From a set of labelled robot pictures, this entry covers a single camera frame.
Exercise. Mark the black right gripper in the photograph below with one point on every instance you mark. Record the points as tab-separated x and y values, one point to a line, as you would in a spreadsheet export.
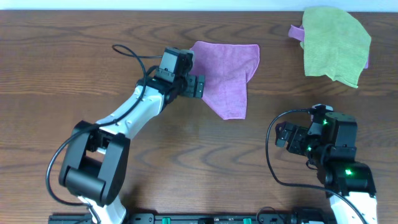
296	132

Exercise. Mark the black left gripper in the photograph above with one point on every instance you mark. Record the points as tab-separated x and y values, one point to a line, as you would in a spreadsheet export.
191	81

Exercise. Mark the purple microfiber cloth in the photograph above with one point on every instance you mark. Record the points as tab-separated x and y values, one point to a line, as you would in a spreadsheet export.
227	69

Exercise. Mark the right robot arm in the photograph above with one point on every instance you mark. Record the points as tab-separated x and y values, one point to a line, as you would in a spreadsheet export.
329	144

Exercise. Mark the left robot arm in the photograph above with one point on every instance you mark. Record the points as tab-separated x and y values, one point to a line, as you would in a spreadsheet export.
95	163

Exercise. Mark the green microfiber cloth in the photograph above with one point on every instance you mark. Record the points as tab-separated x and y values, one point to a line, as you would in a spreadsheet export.
335	44

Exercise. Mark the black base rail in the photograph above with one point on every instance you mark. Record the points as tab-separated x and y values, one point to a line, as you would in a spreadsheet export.
265	215

